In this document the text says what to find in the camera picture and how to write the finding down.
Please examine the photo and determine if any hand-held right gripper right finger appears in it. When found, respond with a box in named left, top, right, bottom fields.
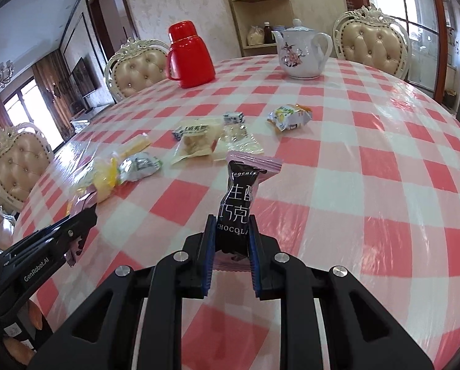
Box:
left=247, top=214, right=435, bottom=370

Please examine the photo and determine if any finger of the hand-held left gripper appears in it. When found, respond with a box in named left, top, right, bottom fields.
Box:
left=0, top=208, right=98, bottom=259
left=41, top=231, right=88, bottom=268

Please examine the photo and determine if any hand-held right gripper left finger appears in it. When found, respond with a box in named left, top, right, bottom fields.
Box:
left=27, top=214, right=219, bottom=370

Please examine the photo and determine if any pink snack packet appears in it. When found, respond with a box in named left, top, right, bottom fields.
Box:
left=66, top=191, right=97, bottom=217

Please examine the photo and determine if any purple black chocolate packet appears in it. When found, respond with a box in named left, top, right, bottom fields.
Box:
left=215, top=151, right=282, bottom=272

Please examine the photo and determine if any clear pale bread packet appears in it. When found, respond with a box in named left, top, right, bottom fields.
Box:
left=215, top=123, right=265, bottom=162

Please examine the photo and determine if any person's left hand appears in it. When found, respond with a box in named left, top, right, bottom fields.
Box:
left=2, top=298, right=55, bottom=359

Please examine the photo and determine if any yellow sponge cake packet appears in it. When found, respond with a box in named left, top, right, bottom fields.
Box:
left=92, top=154, right=120, bottom=203

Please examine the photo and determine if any beige tufted chair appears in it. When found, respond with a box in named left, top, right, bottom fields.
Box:
left=0, top=122, right=55, bottom=212
left=104, top=39, right=173, bottom=103
left=333, top=4, right=413, bottom=81

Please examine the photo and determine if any light green white packet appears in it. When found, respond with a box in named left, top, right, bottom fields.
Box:
left=116, top=152, right=163, bottom=184

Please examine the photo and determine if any long pale yellow packet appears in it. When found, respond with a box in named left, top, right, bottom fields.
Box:
left=114, top=133, right=151, bottom=158

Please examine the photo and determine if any television cabinet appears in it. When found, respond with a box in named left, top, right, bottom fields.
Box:
left=70, top=104, right=115, bottom=135

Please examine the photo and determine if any golden pastry clear packet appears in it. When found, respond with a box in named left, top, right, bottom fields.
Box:
left=171, top=133, right=220, bottom=167

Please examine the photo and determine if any brown curtain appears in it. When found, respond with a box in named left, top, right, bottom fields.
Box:
left=31, top=56, right=76, bottom=139

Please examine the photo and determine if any white packet with dark print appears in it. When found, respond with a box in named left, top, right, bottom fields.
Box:
left=172, top=117, right=224, bottom=141

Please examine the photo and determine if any green orange snack packet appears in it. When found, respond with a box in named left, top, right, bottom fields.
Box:
left=268, top=104, right=312, bottom=131

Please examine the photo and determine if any red thermos jug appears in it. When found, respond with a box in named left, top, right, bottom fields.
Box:
left=166, top=20, right=216, bottom=88

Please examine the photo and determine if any white floral teapot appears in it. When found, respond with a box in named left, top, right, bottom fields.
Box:
left=272, top=19, right=333, bottom=80

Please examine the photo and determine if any pale food bag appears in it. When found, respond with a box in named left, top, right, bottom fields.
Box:
left=246, top=26, right=267, bottom=46

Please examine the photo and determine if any wooden corner shelf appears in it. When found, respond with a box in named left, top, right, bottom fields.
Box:
left=228, top=0, right=294, bottom=60

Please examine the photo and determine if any glass panel door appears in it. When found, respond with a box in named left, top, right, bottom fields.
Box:
left=363, top=0, right=446, bottom=93

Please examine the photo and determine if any wall television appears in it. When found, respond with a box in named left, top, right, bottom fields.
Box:
left=71, top=57, right=97, bottom=103

